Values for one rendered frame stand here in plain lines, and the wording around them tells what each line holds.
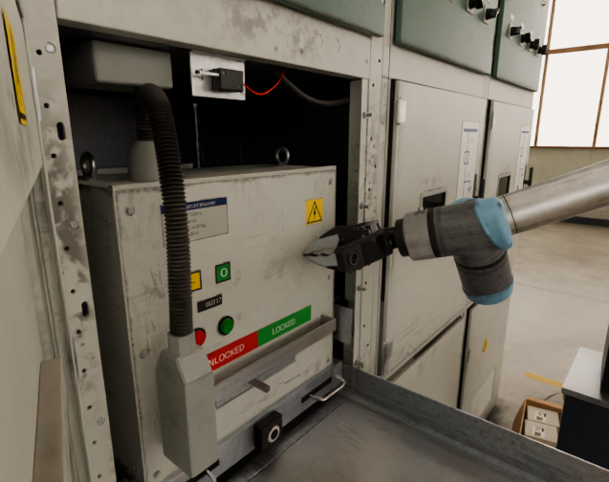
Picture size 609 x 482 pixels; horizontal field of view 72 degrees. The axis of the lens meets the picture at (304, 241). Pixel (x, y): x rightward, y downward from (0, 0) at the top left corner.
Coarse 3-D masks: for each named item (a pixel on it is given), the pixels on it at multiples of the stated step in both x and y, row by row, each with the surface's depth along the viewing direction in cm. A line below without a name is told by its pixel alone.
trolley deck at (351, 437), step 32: (352, 416) 94; (320, 448) 84; (352, 448) 84; (384, 448) 84; (416, 448) 84; (448, 448) 84; (256, 480) 76; (288, 480) 76; (320, 480) 76; (352, 480) 76; (384, 480) 76; (416, 480) 76; (448, 480) 76; (480, 480) 76; (512, 480) 76
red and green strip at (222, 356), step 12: (300, 312) 88; (276, 324) 82; (288, 324) 85; (300, 324) 88; (252, 336) 78; (264, 336) 80; (276, 336) 83; (228, 348) 73; (240, 348) 76; (252, 348) 78; (216, 360) 72; (228, 360) 74
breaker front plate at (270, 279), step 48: (144, 192) 57; (192, 192) 63; (240, 192) 70; (288, 192) 79; (144, 240) 58; (240, 240) 72; (288, 240) 81; (144, 288) 59; (240, 288) 73; (288, 288) 84; (144, 336) 60; (240, 336) 75; (288, 336) 86; (144, 384) 61; (288, 384) 89; (144, 432) 63
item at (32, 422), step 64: (0, 0) 16; (0, 64) 12; (0, 128) 10; (0, 192) 9; (0, 256) 8; (0, 320) 24; (64, 320) 47; (0, 384) 21; (64, 384) 41; (0, 448) 19; (64, 448) 30
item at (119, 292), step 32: (96, 192) 56; (96, 224) 58; (96, 256) 60; (96, 288) 62; (96, 320) 64; (128, 320) 58; (128, 352) 59; (128, 384) 61; (128, 416) 63; (128, 448) 66
